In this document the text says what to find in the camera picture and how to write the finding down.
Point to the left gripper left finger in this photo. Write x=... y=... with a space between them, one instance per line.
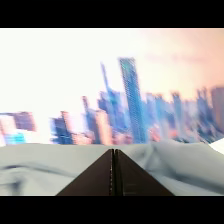
x=95 y=181

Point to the grey T-shirt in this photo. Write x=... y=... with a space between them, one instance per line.
x=40 y=166

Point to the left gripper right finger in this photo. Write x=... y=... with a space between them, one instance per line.
x=135 y=181

